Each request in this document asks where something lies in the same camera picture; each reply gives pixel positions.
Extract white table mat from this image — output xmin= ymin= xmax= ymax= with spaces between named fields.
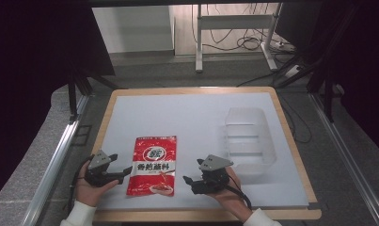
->
xmin=96 ymin=91 xmax=309 ymax=211

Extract aluminium frame rail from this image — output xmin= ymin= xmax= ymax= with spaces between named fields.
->
xmin=21 ymin=93 xmax=91 ymax=226
xmin=308 ymin=92 xmax=379 ymax=226

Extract person's left hand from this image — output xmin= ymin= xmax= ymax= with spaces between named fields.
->
xmin=75 ymin=161 xmax=119 ymax=208

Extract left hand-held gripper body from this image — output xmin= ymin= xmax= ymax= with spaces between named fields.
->
xmin=83 ymin=149 xmax=125 ymax=188

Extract white metal desk frame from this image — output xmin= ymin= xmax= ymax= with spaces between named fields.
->
xmin=195 ymin=3 xmax=284 ymax=73

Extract black stand legs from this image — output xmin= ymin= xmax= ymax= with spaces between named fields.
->
xmin=273 ymin=6 xmax=360 ymax=123
xmin=66 ymin=67 xmax=122 ymax=123

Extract person's right hand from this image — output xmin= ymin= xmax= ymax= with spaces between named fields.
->
xmin=205 ymin=166 xmax=253 ymax=218

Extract tangle of black floor cables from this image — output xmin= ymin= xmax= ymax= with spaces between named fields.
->
xmin=191 ymin=3 xmax=296 ymax=55

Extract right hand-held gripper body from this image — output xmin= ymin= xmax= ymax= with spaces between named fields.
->
xmin=191 ymin=153 xmax=234 ymax=196

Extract red seasoning packet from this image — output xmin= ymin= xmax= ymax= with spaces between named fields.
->
xmin=126 ymin=135 xmax=178 ymax=198

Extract dark curtain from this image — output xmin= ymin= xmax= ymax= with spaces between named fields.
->
xmin=276 ymin=0 xmax=379 ymax=158
xmin=0 ymin=0 xmax=116 ymax=205

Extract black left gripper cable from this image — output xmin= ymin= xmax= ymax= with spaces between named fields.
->
xmin=66 ymin=154 xmax=96 ymax=215

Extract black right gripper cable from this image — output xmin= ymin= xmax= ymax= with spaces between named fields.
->
xmin=224 ymin=170 xmax=253 ymax=211

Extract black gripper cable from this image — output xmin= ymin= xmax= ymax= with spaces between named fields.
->
xmin=224 ymin=170 xmax=253 ymax=211
xmin=66 ymin=154 xmax=96 ymax=215

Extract white cabinet panel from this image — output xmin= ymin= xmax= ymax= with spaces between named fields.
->
xmin=91 ymin=5 xmax=176 ymax=55

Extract thin black floor cable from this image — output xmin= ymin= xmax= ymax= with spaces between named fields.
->
xmin=277 ymin=93 xmax=313 ymax=145

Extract white power strip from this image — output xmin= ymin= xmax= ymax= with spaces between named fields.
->
xmin=284 ymin=64 xmax=304 ymax=79

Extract clear plastic storage bin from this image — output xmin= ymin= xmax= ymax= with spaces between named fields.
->
xmin=224 ymin=106 xmax=277 ymax=175

